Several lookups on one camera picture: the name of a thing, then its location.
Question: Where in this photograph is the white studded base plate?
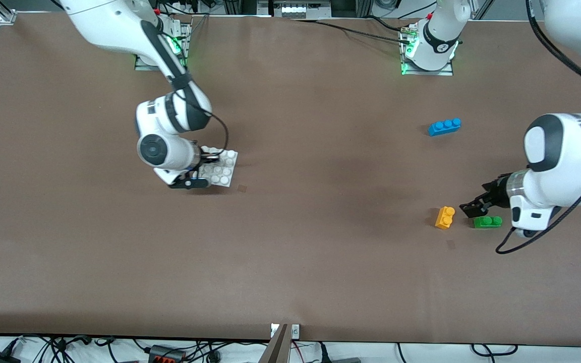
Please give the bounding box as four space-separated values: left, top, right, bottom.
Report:
197 146 239 189

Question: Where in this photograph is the yellow two-stud block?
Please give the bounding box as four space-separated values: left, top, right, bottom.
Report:
435 206 456 230

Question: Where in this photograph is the blue three-stud block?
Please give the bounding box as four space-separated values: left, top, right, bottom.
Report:
428 118 462 137

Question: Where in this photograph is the white power strip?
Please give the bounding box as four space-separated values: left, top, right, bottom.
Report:
273 0 332 20

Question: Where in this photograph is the orange black connector box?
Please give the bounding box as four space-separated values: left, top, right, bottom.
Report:
148 345 186 363

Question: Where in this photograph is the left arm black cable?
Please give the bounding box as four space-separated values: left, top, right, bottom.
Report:
496 0 581 254

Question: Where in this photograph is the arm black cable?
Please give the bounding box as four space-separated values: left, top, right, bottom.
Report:
139 13 229 163
496 0 581 254

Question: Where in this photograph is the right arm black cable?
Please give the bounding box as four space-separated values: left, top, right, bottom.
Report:
139 13 229 163

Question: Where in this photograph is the black looped floor cable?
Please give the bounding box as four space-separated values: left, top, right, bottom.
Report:
471 344 519 357

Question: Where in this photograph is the aluminium frame profile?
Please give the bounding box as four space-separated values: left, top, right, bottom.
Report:
224 0 259 15

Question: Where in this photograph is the white mount bracket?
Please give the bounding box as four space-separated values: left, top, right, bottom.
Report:
270 324 301 339

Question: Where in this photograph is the brown camera mount bar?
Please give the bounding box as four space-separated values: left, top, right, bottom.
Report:
259 324 291 363

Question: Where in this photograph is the long black table cable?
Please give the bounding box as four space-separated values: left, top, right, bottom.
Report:
290 18 412 42

